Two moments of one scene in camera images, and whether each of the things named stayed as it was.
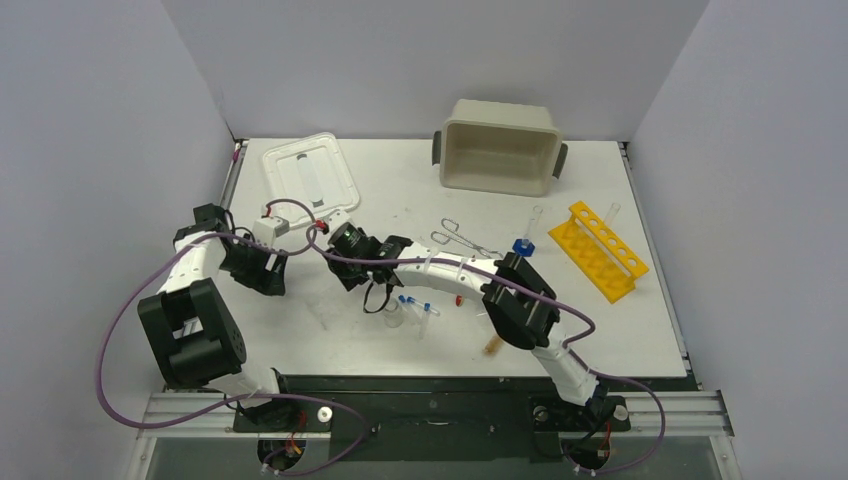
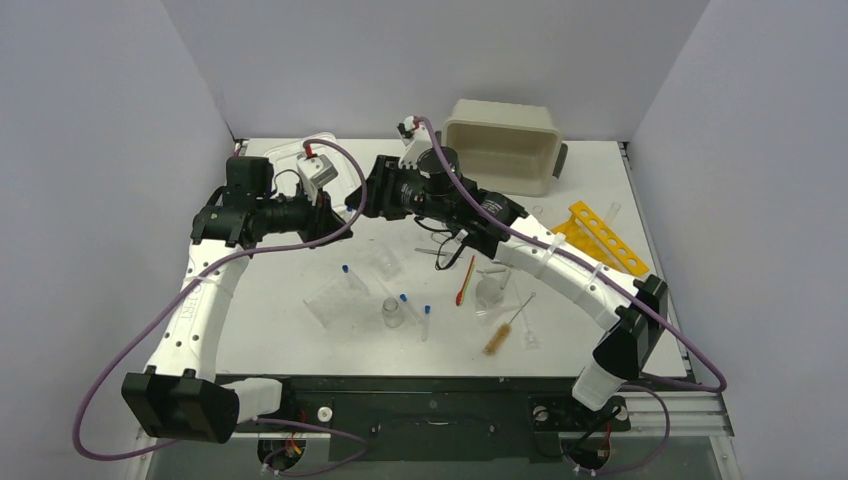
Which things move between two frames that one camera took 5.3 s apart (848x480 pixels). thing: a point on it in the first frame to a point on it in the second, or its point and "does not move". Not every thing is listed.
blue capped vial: [424, 323] does not move
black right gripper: [361, 266] to [382, 187]
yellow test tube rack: [599, 253] does not move
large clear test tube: [613, 210] does not move
